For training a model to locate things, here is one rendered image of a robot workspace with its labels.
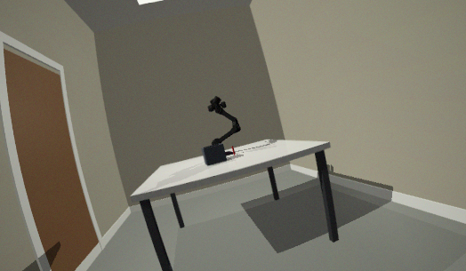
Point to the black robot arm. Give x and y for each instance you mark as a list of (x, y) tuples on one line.
[(215, 104)]

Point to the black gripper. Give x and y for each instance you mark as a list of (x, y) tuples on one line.
[(223, 105)]

